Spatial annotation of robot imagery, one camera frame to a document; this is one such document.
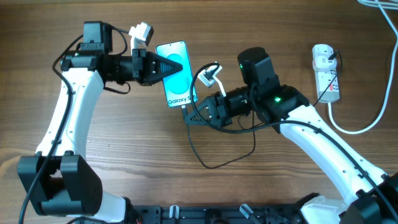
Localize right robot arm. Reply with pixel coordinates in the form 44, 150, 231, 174
183, 47, 397, 223

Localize light blue smartphone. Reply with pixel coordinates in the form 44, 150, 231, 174
156, 40, 198, 108

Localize camera black cable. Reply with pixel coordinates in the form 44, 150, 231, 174
18, 34, 85, 224
189, 62, 398, 215

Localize left camera black cable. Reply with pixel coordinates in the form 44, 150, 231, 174
18, 34, 85, 224

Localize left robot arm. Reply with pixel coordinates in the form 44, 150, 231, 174
17, 21, 182, 223

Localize white power strip cord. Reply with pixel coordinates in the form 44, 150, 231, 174
328, 0, 398, 135

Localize black USB charging cable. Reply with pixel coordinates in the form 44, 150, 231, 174
182, 49, 343, 170

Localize right camera black cable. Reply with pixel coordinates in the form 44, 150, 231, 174
189, 62, 398, 215

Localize white power strip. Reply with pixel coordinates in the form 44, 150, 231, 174
312, 44, 340, 103

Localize white USB charger plug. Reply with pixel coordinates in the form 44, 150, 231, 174
313, 55, 337, 72

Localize white cables at corner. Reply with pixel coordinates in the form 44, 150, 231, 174
356, 0, 398, 11

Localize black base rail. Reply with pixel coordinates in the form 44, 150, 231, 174
134, 204, 307, 224

